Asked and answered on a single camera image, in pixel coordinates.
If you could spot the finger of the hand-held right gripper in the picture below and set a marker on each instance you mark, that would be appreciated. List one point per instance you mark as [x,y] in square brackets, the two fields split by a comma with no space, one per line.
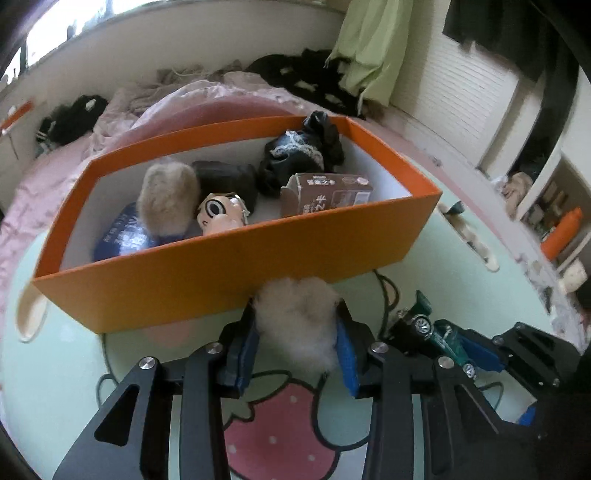
[526,355]
[526,415]

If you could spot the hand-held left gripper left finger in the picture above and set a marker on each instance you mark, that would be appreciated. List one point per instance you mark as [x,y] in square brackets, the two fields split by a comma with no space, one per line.
[247,350]

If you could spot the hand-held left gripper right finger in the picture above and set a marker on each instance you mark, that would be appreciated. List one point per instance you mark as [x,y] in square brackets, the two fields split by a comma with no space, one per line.
[347,360]

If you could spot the white fur ball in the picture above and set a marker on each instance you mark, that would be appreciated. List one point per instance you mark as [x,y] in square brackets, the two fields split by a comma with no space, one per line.
[300,323]

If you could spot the green toy car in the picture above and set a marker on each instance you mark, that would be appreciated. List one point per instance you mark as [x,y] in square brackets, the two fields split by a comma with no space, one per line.
[418,323]

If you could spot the orange cardboard box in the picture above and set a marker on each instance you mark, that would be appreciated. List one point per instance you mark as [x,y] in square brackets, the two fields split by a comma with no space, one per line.
[184,286]

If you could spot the cartoon doll figurine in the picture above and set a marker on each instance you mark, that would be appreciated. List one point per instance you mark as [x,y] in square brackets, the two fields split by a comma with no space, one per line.
[219,214]

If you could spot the brown printed carton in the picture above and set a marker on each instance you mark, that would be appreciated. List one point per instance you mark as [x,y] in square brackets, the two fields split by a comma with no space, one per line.
[323,196]

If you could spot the blue tin box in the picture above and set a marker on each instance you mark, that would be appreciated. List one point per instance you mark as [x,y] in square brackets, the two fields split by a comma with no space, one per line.
[120,240]

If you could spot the beige fur ball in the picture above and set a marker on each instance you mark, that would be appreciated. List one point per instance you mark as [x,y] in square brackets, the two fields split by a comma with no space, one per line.
[166,198]

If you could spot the dark red pouch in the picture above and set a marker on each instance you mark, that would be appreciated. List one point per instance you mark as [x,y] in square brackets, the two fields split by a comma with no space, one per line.
[226,177]

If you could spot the black lace cloth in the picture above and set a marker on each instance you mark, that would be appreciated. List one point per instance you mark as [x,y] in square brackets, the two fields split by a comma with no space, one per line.
[295,152]

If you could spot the green cartoon print desktop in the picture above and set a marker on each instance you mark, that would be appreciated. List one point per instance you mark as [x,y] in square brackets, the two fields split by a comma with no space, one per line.
[69,392]

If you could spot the orange bottle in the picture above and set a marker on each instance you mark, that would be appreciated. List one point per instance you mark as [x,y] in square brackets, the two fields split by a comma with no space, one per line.
[561,233]

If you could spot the beige cloth bundle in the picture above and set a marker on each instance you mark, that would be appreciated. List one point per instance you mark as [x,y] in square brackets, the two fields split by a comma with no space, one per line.
[517,191]

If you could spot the white shelf unit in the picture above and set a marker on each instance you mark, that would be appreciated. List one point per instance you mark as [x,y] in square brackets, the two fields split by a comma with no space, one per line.
[568,184]

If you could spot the white louvered door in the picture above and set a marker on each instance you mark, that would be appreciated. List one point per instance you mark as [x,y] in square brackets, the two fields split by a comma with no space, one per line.
[461,101]

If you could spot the large black clothes pile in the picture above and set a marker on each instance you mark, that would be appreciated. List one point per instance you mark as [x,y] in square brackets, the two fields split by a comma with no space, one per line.
[300,74]

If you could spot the beige crumpled cloth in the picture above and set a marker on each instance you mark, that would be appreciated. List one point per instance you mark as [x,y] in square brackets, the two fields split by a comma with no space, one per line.
[194,74]

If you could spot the small black clothes pile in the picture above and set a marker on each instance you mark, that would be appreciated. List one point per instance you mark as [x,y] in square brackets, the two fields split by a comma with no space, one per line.
[74,117]

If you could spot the light green curtain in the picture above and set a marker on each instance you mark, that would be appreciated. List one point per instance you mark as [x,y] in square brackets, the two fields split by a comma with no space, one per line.
[374,46]

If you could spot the black hanging garment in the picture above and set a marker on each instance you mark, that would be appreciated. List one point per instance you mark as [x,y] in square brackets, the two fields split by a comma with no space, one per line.
[508,32]

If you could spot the bright window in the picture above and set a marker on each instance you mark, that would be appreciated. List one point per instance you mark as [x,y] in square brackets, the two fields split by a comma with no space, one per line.
[69,27]

